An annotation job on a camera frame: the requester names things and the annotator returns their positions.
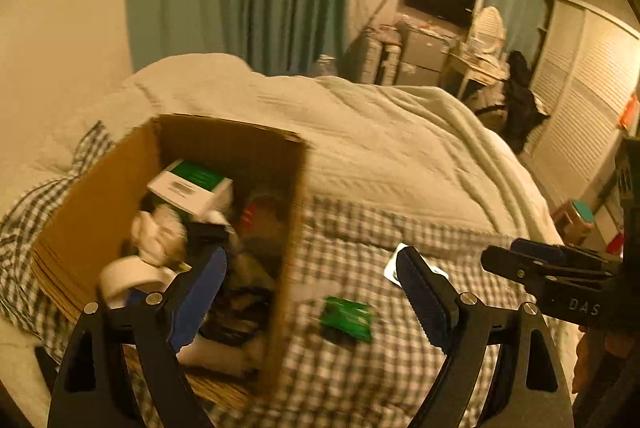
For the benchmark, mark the black clothing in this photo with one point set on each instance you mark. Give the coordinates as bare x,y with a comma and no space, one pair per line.
522,98

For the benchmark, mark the red packet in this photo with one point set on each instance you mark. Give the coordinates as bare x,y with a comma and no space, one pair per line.
257,215

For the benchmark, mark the white snack packet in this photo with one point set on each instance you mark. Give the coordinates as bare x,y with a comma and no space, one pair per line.
392,265

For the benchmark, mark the white paper roll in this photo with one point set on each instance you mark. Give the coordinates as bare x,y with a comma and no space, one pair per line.
132,278

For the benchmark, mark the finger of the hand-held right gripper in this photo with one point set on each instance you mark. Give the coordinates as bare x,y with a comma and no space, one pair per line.
525,268
550,253

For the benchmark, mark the wooden stool with teal top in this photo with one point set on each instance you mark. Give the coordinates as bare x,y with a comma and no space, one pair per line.
580,215

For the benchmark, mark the person's right hand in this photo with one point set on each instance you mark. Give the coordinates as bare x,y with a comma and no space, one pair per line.
587,358

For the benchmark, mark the white chair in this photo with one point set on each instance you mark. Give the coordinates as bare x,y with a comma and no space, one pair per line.
486,30

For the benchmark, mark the green and white box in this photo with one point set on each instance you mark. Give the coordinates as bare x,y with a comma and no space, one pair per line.
192,185

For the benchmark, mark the grey checked bed sheet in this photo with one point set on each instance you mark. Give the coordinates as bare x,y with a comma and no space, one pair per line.
350,373

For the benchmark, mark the dark green foil packet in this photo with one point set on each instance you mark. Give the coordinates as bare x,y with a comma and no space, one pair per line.
347,315

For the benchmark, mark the clear water bottle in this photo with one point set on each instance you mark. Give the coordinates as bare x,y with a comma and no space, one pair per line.
326,67

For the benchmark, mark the cluttered desk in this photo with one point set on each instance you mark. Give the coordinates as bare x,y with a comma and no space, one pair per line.
475,65

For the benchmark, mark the dark cloth pile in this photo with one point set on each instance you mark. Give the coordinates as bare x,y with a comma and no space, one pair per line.
245,298

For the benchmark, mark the grey cabinet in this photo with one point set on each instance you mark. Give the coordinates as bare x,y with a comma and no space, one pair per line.
422,55

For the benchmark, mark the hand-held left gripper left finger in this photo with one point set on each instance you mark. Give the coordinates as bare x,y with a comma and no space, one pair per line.
205,288

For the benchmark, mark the white louvred wardrobe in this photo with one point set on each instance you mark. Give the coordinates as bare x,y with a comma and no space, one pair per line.
585,98

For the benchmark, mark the crumpled white tissue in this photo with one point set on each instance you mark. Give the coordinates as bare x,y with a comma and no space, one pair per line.
157,233

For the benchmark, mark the white drawer unit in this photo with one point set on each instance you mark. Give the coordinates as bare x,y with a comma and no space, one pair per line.
380,58

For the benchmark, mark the cardboard box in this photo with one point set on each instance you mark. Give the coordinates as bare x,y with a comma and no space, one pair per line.
110,208

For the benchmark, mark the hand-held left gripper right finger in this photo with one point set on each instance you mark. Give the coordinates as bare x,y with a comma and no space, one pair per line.
420,293

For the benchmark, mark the bed with white blanket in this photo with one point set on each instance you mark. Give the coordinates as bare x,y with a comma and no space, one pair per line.
375,143

